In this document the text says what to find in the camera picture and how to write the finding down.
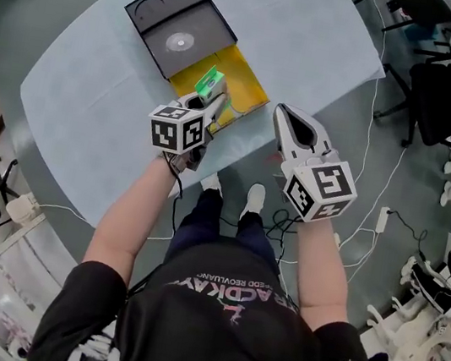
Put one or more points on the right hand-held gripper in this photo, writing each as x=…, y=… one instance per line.
x=320, y=187

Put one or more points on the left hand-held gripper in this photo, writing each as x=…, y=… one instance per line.
x=178, y=131

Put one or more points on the green and white bandages box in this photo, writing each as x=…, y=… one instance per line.
x=211, y=82

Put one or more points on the black box yellow inside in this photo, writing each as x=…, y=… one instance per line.
x=182, y=27

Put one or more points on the person's right forearm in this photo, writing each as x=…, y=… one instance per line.
x=320, y=268

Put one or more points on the person's left forearm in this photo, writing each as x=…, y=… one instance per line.
x=125, y=218

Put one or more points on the white box-shaped device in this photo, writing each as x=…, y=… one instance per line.
x=23, y=208

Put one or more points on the person's left white shoe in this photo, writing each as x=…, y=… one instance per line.
x=212, y=182

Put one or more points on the person's white shoe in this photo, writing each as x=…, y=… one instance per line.
x=212, y=182
x=255, y=197

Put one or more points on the person's right white shoe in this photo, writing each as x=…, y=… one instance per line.
x=255, y=197

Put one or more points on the light blue tablecloth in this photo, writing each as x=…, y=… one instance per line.
x=96, y=81

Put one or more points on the white power strip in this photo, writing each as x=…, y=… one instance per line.
x=383, y=220

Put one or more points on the person's dark trousers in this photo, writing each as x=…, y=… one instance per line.
x=220, y=234

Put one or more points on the person's black printed t-shirt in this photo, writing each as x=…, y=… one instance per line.
x=209, y=327

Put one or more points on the white robot dog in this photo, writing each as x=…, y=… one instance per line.
x=418, y=336

